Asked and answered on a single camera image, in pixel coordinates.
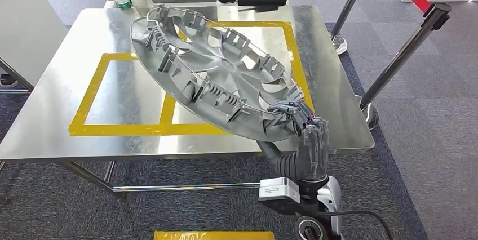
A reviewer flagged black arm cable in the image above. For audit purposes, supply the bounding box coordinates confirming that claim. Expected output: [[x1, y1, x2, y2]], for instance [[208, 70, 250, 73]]
[[317, 210, 395, 240]]

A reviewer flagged white cabinet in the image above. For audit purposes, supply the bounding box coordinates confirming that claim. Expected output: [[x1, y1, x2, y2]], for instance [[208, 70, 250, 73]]
[[0, 0, 69, 90]]

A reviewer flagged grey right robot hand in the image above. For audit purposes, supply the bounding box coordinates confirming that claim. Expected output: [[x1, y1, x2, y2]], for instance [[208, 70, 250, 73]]
[[256, 100, 330, 183]]

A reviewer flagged stainless steel workbench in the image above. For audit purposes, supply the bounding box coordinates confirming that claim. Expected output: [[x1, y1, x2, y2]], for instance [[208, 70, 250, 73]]
[[0, 5, 375, 200]]

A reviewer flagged silver plastic wheel hubcap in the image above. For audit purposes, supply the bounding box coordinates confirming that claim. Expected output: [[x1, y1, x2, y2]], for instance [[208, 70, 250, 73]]
[[130, 4, 305, 143]]

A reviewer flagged chrome stanchion post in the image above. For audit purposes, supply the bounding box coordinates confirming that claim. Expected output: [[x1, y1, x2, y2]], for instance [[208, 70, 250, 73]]
[[330, 0, 372, 55], [355, 2, 452, 131]]

